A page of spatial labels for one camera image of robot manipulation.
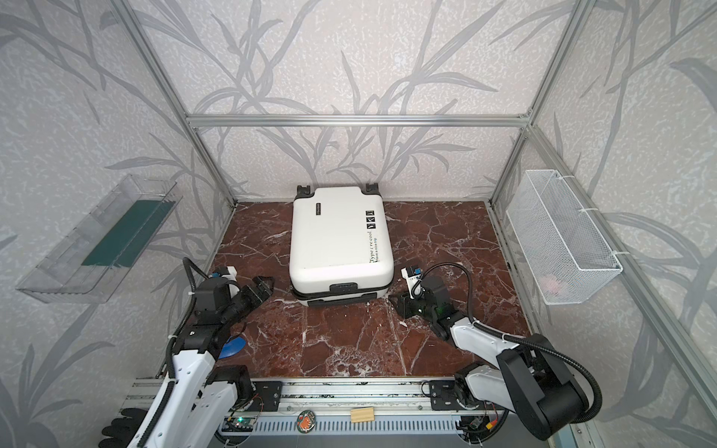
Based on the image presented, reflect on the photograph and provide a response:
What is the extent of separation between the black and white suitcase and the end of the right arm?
0.07 meters

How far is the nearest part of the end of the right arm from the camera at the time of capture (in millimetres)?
659

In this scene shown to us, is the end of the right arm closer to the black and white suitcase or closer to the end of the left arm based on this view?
the black and white suitcase

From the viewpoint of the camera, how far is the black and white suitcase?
2.58 ft
